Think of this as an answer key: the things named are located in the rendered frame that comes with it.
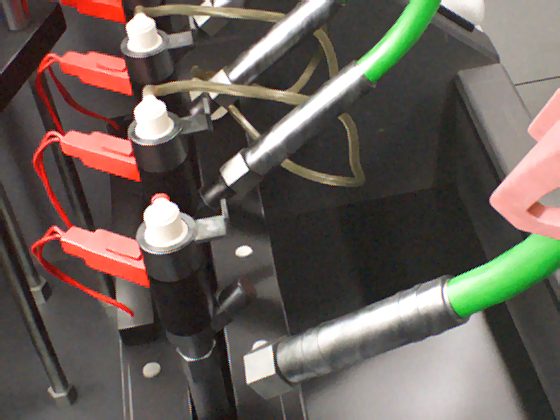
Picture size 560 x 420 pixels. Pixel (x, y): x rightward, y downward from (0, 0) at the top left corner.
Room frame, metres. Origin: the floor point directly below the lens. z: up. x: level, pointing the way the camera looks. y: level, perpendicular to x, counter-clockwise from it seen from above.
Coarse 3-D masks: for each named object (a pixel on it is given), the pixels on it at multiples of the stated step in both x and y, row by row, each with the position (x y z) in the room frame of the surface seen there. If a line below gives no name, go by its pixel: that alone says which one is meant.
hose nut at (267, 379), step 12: (288, 336) 0.28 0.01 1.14; (264, 348) 0.27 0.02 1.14; (276, 348) 0.27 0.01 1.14; (252, 360) 0.27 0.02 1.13; (264, 360) 0.27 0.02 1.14; (276, 360) 0.27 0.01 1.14; (252, 372) 0.27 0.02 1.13; (264, 372) 0.26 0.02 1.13; (276, 372) 0.26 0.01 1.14; (252, 384) 0.27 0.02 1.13; (264, 384) 0.26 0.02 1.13; (276, 384) 0.26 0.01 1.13; (288, 384) 0.26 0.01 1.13; (300, 384) 0.26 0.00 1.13; (264, 396) 0.26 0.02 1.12
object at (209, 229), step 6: (198, 222) 0.37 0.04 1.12; (204, 222) 0.37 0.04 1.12; (210, 222) 0.37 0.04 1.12; (216, 222) 0.37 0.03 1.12; (222, 222) 0.37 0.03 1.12; (198, 228) 0.37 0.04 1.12; (204, 228) 0.37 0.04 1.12; (210, 228) 0.37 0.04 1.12; (216, 228) 0.37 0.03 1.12; (222, 228) 0.37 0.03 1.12; (198, 234) 0.36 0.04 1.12; (204, 234) 0.36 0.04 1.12; (210, 234) 0.36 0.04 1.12; (216, 234) 0.36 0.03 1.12; (222, 234) 0.36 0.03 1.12; (198, 240) 0.36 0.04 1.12; (204, 240) 0.36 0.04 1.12; (210, 240) 0.36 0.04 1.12
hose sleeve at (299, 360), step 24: (432, 288) 0.25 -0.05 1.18; (360, 312) 0.26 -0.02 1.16; (384, 312) 0.25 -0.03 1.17; (408, 312) 0.25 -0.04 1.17; (432, 312) 0.24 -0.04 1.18; (456, 312) 0.24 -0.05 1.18; (312, 336) 0.26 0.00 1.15; (336, 336) 0.26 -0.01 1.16; (360, 336) 0.25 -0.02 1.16; (384, 336) 0.25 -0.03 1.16; (408, 336) 0.24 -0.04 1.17; (288, 360) 0.26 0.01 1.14; (312, 360) 0.26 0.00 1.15; (336, 360) 0.25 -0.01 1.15; (360, 360) 0.25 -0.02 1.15
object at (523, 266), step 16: (528, 240) 0.24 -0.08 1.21; (544, 240) 0.24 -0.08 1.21; (512, 256) 0.24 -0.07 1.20; (528, 256) 0.24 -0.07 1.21; (544, 256) 0.23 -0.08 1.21; (480, 272) 0.24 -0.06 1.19; (496, 272) 0.24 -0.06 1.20; (512, 272) 0.24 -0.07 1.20; (528, 272) 0.23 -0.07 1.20; (544, 272) 0.23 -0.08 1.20; (448, 288) 0.25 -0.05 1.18; (464, 288) 0.24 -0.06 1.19; (480, 288) 0.24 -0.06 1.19; (496, 288) 0.24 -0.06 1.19; (512, 288) 0.24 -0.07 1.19; (464, 304) 0.24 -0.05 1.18; (480, 304) 0.24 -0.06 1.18; (496, 304) 0.24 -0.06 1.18
